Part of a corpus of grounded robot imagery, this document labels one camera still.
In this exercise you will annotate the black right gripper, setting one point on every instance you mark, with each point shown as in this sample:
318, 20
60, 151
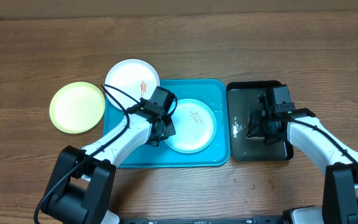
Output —
255, 129

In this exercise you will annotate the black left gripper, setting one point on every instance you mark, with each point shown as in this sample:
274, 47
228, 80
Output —
169, 131

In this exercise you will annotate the light blue plate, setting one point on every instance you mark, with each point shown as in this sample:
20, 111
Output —
195, 126

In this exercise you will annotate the yellow-green plate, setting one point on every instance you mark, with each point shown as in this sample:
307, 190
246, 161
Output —
77, 107

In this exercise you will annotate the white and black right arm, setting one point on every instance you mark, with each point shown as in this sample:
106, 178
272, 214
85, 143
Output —
337, 162

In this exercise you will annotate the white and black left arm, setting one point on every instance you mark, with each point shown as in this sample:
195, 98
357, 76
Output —
81, 182

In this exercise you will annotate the black water tray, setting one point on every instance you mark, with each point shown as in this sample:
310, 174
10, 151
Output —
243, 106

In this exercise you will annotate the teal plastic tray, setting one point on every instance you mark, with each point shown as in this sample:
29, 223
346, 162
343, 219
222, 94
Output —
209, 91

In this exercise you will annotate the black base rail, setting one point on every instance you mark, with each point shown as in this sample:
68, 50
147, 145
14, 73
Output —
257, 219

